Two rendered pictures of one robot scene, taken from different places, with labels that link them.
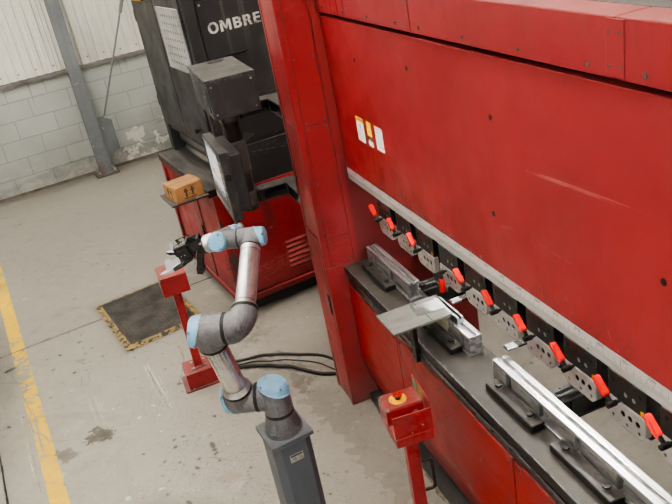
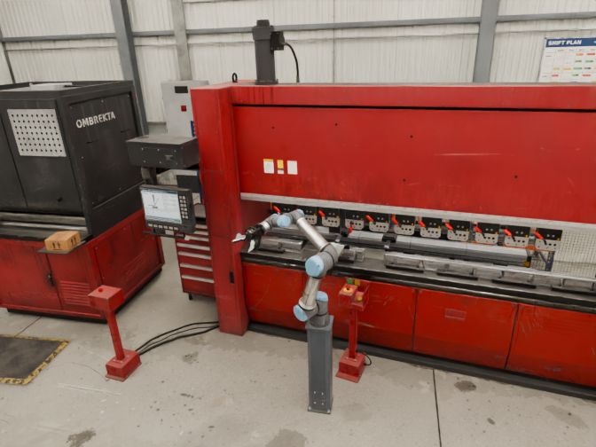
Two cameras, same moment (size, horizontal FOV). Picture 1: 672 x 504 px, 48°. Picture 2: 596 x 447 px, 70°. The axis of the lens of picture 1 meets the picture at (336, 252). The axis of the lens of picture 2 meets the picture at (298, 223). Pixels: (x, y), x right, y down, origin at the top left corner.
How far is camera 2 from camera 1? 262 cm
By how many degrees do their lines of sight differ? 48
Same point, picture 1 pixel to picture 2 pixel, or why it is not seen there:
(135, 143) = not seen: outside the picture
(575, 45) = (483, 98)
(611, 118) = (496, 122)
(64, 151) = not seen: outside the picture
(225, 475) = (215, 402)
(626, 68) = (511, 103)
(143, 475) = (156, 435)
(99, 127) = not seen: outside the picture
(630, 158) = (505, 136)
